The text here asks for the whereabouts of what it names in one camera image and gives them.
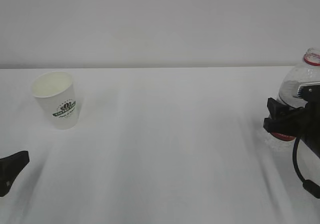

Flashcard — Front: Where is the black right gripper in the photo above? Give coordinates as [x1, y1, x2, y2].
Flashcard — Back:
[263, 96, 320, 158]

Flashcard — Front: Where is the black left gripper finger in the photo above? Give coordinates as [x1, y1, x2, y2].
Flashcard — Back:
[0, 150, 30, 197]

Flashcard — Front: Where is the clear red-label water bottle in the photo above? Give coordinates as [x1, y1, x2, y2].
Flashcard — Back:
[265, 48, 320, 151]

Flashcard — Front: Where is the white paper coffee cup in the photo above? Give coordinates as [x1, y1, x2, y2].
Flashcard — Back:
[31, 71, 79, 130]

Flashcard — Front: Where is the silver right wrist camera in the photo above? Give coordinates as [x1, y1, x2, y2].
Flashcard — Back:
[297, 82, 320, 100]

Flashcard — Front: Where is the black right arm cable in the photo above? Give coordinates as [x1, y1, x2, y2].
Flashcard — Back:
[292, 134, 320, 199]

